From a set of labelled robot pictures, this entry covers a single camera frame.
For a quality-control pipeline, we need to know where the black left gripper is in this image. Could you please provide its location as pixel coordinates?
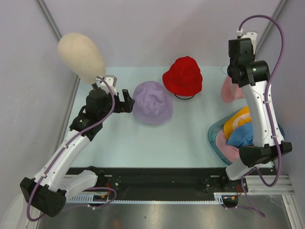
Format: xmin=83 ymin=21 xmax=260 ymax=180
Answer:
xmin=99 ymin=89 xmax=134 ymax=121

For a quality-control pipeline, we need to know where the lilac bucket hat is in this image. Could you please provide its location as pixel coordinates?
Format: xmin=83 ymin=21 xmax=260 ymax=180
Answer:
xmin=132 ymin=81 xmax=173 ymax=125

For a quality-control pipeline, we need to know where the pink bucket hat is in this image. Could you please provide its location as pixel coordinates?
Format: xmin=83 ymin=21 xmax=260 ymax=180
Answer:
xmin=221 ymin=76 xmax=244 ymax=104

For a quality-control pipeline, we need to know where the red bucket hat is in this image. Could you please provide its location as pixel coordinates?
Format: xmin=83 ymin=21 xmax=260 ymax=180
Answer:
xmin=163 ymin=56 xmax=203 ymax=97

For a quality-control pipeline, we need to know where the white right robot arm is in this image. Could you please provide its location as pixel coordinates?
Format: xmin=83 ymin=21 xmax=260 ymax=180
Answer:
xmin=220 ymin=38 xmax=293 ymax=191

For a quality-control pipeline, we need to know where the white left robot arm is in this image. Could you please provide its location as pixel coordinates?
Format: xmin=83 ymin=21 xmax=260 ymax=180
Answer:
xmin=20 ymin=88 xmax=134 ymax=222

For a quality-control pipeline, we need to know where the brown wooden stand base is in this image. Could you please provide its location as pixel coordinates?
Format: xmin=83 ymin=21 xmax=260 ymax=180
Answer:
xmin=92 ymin=83 xmax=101 ymax=90

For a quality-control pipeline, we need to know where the yellow hat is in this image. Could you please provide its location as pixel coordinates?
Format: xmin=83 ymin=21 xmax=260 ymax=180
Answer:
xmin=223 ymin=106 xmax=252 ymax=140

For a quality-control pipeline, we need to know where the beige mannequin head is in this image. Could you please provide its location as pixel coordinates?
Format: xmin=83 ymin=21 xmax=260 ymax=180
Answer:
xmin=57 ymin=32 xmax=105 ymax=84

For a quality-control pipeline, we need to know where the teal plastic basket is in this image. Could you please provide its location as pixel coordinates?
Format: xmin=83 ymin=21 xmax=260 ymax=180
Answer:
xmin=207 ymin=115 xmax=285 ymax=166

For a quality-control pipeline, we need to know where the blue hat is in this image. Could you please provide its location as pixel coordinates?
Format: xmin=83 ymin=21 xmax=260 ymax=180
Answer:
xmin=227 ymin=122 xmax=254 ymax=148

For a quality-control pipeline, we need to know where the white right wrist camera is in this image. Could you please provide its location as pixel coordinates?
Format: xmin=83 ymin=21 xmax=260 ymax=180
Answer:
xmin=236 ymin=29 xmax=257 ymax=54

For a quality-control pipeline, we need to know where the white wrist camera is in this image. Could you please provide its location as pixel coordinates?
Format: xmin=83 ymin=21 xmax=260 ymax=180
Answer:
xmin=236 ymin=29 xmax=257 ymax=54
xmin=96 ymin=75 xmax=117 ymax=95

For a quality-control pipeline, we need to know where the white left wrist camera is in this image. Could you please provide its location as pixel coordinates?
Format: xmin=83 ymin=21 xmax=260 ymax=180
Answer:
xmin=96 ymin=75 xmax=117 ymax=95

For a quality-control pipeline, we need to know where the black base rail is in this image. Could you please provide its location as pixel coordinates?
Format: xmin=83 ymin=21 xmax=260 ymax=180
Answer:
xmin=64 ymin=167 xmax=278 ymax=203

